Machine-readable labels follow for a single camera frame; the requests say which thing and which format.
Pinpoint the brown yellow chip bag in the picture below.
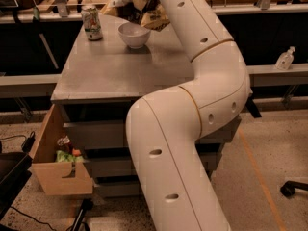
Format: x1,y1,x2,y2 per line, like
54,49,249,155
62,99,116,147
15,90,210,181
101,0,169,32

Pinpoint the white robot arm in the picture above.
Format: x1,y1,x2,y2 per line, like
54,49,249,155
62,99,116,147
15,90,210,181
126,0,250,231

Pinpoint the white bowl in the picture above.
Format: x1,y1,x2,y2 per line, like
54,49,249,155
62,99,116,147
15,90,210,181
117,22,151,49

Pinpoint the green snack bag in drawer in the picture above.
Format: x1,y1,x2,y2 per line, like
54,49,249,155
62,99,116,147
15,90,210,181
56,150,84,163

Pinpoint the green white soda can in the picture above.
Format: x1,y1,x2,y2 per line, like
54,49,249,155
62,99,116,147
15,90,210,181
81,5,103,40

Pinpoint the grey drawer cabinet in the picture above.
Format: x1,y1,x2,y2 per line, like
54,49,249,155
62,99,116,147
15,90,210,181
50,13,253,199

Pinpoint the clear plastic bottle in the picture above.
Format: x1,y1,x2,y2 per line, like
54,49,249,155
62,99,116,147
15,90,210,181
275,46,295,70

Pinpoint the orange item in drawer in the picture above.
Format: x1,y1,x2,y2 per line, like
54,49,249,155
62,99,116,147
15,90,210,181
72,149,82,157

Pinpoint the open wooden side drawer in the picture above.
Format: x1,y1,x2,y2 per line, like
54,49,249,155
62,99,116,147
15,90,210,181
30,105,92,195

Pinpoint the black equipment at left edge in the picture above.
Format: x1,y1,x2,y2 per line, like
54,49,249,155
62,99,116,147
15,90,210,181
0,152,32,219

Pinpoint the black chair base leg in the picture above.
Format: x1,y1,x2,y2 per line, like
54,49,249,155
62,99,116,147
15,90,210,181
280,181,308,197

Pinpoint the black cable with plug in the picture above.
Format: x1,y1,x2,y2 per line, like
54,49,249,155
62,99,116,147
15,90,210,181
0,131,37,153

